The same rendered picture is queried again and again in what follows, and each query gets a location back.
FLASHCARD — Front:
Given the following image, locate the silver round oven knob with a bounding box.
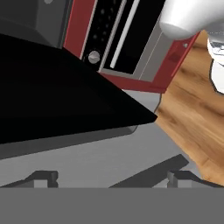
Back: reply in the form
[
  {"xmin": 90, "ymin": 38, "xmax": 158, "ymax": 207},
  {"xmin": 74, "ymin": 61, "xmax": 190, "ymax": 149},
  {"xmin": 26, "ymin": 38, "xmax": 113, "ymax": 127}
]
[{"xmin": 87, "ymin": 50, "xmax": 102, "ymax": 65}]

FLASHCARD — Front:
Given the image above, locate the black glass hob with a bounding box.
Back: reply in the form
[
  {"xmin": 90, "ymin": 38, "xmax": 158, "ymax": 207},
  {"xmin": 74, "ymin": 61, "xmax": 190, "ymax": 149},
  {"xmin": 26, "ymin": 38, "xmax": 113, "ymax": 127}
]
[{"xmin": 0, "ymin": 32, "xmax": 158, "ymax": 160}]

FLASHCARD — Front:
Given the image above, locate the red oven cupboard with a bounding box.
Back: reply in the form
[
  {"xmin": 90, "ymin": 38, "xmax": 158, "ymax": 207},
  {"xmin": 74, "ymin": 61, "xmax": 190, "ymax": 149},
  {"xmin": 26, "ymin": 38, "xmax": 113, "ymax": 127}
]
[{"xmin": 62, "ymin": 0, "xmax": 203, "ymax": 95}]

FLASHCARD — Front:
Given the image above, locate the black glass oven door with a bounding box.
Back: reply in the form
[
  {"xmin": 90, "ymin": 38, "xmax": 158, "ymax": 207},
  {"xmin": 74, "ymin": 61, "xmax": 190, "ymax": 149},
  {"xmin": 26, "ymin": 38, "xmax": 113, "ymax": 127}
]
[{"xmin": 99, "ymin": 0, "xmax": 177, "ymax": 83}]

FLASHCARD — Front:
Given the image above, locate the black built-in oven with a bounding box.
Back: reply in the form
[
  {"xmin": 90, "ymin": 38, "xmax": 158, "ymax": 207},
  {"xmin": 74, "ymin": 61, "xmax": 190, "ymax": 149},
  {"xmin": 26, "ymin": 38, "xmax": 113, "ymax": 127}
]
[{"xmin": 80, "ymin": 0, "xmax": 177, "ymax": 83}]

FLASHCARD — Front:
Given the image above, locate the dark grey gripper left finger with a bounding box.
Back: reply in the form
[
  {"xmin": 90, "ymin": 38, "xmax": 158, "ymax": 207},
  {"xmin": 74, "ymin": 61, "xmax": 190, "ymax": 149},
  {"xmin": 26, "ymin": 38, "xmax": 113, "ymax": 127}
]
[{"xmin": 0, "ymin": 170, "xmax": 60, "ymax": 189}]

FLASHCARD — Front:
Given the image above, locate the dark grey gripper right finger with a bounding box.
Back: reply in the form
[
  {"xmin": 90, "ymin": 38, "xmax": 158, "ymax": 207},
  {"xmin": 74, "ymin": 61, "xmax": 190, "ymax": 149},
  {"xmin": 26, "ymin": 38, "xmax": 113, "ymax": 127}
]
[{"xmin": 166, "ymin": 170, "xmax": 224, "ymax": 189}]

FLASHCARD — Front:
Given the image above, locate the white oven door handle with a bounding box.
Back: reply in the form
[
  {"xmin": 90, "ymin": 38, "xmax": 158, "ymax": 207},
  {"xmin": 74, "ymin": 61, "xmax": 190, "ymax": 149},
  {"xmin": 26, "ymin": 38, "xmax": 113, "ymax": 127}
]
[{"xmin": 108, "ymin": 0, "xmax": 142, "ymax": 70}]

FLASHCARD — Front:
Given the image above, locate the dark grey appliance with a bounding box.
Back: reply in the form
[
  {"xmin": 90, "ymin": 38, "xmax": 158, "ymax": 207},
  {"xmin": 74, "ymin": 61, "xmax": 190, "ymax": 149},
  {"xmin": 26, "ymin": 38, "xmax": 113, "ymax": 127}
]
[{"xmin": 0, "ymin": 0, "xmax": 74, "ymax": 50}]

